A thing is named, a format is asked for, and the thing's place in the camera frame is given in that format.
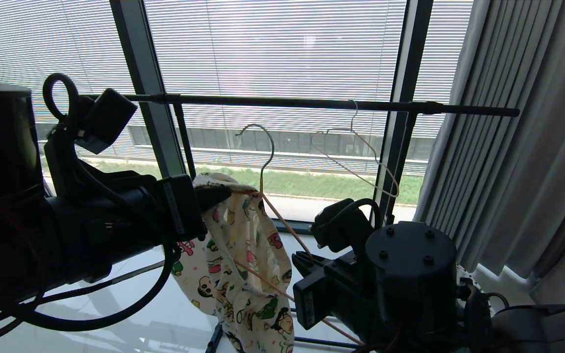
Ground thin grey cable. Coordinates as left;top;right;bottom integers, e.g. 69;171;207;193
42;260;165;304

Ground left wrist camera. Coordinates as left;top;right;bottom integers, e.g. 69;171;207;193
45;88;138;197

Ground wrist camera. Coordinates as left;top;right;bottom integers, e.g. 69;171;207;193
310;198;384;255
45;88;138;197

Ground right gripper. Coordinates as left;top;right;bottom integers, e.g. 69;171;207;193
292;250;376;330

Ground cream printed shorts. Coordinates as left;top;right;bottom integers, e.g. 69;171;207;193
171;172;295;353

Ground pink clothes hanger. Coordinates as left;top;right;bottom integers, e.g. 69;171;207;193
310;101;401;199
233;124;365;347

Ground window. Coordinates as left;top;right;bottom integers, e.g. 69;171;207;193
0;0;474;236

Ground black cable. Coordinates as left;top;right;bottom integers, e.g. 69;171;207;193
42;73;79;123
0;243;175;332
341;198;382;231

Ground grey curtain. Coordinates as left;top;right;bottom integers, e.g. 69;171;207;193
414;0;565;280

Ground black clothes rack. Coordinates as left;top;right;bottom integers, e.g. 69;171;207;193
74;93;521;353

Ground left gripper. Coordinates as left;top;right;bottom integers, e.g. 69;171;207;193
50;175;207;285

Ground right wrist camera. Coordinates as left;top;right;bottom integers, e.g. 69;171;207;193
310;198;384;255

